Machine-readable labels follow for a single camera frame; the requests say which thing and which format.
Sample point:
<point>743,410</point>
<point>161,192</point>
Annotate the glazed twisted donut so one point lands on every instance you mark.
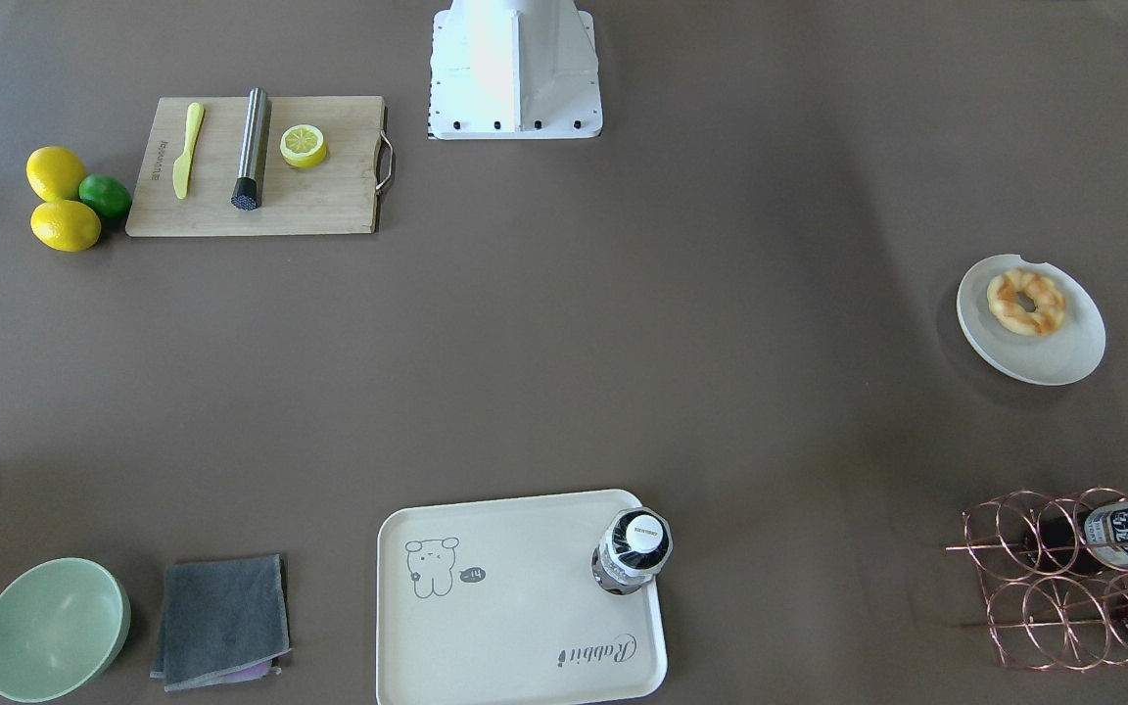
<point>1026,302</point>

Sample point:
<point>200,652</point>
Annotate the white round plate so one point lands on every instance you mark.
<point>1064,357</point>

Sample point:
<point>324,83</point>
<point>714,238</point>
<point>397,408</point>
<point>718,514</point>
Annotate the dark drink bottle on tray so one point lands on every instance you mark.
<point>633,550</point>

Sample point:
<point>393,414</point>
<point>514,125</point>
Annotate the cream rabbit tray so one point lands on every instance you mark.
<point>494,602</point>

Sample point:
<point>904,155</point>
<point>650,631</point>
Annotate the half lemon slice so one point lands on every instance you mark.
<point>303,145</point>

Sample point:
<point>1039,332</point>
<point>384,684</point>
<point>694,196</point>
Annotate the steel cylinder muddler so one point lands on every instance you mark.
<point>247,191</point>

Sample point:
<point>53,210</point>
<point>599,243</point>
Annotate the wooden cutting board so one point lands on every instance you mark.
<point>338,197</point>

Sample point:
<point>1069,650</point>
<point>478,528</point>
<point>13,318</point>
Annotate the yellow plastic knife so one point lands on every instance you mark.
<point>181,172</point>

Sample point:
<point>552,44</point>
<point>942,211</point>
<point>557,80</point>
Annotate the grey folded cloth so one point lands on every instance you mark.
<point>223,622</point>

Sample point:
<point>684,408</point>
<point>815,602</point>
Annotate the green lime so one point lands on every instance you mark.
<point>105,195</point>

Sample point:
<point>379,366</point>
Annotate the yellow lemon lower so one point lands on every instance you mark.
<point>66,225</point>

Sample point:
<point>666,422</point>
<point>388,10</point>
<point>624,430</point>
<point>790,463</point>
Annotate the yellow lemon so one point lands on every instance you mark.
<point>66,225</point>
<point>55,173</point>

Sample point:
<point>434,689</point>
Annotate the yellow lemon upper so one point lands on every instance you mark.
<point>55,173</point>

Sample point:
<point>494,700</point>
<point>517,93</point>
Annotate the green bowl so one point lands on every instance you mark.
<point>62,623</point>

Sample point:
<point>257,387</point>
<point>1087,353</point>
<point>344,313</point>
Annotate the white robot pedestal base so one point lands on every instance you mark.
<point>514,70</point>

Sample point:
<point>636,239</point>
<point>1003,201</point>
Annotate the copper wire bottle rack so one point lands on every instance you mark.
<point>1050,602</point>

